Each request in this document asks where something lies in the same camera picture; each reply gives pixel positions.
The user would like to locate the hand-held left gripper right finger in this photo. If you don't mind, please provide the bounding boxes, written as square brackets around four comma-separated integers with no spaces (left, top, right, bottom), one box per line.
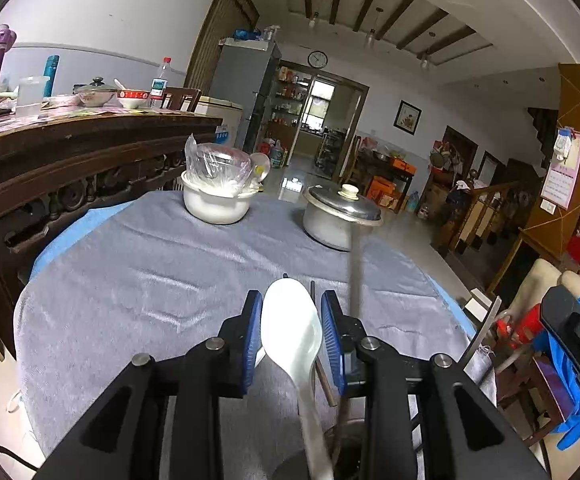
[320,290,550,480]

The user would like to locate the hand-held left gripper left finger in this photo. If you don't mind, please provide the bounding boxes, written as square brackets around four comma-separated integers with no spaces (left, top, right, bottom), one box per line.
[35,290,265,480]

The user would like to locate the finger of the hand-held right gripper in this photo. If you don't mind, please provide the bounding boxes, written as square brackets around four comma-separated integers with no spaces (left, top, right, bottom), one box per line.
[541,285,580,411]

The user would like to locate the white plastic spoon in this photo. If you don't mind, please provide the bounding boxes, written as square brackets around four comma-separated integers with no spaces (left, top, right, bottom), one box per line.
[261,278,335,480]

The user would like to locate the dark round utensil holder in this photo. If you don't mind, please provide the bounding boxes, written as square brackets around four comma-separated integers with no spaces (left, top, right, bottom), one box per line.
[272,420,371,480]

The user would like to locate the blue cloth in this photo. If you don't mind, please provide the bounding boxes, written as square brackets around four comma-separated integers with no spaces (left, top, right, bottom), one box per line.
[532,280,580,451]

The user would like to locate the red plastic bucket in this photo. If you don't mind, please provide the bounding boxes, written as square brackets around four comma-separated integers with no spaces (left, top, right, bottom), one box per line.
[497,304,541,352]

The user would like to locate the cream armchair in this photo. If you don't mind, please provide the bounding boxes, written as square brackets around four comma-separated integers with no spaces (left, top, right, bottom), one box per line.
[490,259,580,313]

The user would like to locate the grey metal bar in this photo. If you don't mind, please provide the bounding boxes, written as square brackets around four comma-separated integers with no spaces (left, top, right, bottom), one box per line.
[461,297,503,377]

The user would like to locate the grey fleece table cloth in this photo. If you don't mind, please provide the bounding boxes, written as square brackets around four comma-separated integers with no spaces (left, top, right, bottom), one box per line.
[14,190,495,480]

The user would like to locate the white enamel pot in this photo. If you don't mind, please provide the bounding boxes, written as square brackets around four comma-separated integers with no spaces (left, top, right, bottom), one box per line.
[181,170,263,226]

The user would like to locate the wooden staircase railing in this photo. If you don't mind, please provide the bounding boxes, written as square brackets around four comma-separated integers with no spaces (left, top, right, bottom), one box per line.
[450,180,526,261]

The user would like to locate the orange cardboard box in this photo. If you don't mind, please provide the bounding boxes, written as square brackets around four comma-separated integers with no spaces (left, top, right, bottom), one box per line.
[367,175,401,212]

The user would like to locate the white ladle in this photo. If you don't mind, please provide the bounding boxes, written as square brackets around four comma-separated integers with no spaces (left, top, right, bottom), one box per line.
[249,152,271,184]

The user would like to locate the pantry shelf with goods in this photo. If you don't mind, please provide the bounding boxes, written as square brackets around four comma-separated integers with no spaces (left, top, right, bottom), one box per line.
[271,62,313,142]

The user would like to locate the dark wooden chair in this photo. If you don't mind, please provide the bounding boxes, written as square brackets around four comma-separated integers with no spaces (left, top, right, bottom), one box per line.
[161,87,203,112]

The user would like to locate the grey refrigerator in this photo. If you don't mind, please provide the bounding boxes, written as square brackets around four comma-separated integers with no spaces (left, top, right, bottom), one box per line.
[209,37,281,153]

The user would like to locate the red and white bowl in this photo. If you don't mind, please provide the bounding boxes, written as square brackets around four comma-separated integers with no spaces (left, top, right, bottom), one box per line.
[117,89,151,109]

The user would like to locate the clear water bottle red cap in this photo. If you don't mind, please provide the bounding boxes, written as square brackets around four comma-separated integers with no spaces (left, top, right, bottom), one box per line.
[150,57,173,109]

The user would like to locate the carved dark wooden table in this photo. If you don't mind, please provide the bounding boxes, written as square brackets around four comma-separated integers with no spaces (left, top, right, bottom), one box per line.
[0,110,223,361]

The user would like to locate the glass lidded bowl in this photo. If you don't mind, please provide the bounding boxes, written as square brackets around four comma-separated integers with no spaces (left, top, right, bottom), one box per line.
[74,77,120,107]

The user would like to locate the brown wooden door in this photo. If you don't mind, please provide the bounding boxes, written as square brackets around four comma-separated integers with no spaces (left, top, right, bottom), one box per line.
[185,0,261,96]

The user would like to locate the clear plastic container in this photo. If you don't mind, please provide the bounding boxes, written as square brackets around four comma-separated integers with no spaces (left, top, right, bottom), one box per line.
[15,76,51,120]

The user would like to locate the teal thermos bottle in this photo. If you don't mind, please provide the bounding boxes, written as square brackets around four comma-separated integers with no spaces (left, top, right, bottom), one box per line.
[43,55,61,98]

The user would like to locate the pink wall calendar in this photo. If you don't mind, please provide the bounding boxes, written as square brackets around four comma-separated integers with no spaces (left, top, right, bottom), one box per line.
[541,127,580,209]

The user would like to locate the framed wall picture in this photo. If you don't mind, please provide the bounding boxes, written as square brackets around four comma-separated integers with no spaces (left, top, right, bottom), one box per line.
[393,100,423,135]

